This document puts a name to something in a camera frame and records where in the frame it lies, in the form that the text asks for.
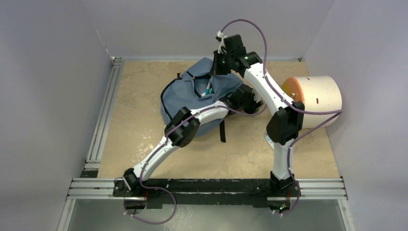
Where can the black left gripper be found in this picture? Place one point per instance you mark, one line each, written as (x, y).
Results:
(255, 106)

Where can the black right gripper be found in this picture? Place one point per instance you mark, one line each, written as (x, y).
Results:
(216, 70)

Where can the light blue white marker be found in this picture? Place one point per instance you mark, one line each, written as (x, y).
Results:
(208, 88)

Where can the blue student backpack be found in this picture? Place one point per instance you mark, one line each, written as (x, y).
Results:
(188, 89)

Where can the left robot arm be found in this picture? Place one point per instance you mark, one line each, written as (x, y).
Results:
(183, 126)

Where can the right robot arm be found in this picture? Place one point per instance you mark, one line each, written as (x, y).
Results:
(285, 123)

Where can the blister pack with scissors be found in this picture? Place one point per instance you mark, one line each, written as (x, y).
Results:
(268, 139)

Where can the cream cylinder with orange face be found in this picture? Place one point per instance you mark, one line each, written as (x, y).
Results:
(318, 93)

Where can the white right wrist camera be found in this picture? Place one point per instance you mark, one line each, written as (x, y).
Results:
(220, 38)

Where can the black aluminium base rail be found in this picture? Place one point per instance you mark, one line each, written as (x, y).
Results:
(255, 192)

